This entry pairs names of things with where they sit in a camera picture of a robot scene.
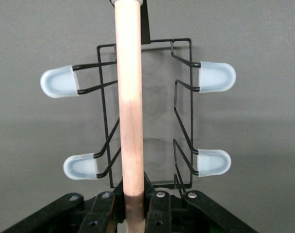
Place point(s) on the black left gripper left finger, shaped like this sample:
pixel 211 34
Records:
pixel 96 213

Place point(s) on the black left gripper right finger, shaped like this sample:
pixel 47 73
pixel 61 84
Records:
pixel 162 213

